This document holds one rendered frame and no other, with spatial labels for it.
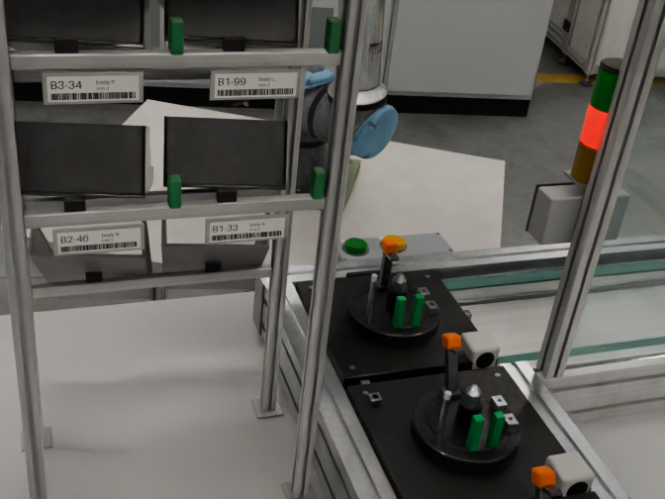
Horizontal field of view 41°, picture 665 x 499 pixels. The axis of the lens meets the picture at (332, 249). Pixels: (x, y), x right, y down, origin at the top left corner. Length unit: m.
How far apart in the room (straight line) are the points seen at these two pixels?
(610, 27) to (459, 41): 1.18
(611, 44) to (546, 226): 4.30
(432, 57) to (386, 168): 2.51
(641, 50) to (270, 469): 0.71
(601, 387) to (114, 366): 0.74
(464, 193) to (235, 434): 0.92
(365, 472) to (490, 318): 0.47
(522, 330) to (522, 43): 3.26
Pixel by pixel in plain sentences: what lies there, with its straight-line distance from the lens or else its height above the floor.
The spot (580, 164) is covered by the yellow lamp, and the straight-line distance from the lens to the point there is 1.20.
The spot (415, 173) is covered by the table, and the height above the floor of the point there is 0.86.
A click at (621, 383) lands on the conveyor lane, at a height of 0.93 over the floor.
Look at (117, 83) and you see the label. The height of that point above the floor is 1.44.
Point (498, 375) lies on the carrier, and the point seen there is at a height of 0.97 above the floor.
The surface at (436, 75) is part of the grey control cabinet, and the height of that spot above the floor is 0.22.
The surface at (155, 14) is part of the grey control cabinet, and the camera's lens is 4.29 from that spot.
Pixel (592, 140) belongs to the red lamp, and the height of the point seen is 1.32.
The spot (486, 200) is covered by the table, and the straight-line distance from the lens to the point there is 2.00.
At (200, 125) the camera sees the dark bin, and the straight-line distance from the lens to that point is 0.96.
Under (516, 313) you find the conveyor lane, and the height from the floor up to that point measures 0.92.
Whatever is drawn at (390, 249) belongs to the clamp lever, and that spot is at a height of 1.07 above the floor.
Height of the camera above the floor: 1.76
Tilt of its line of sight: 31 degrees down
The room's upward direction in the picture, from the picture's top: 7 degrees clockwise
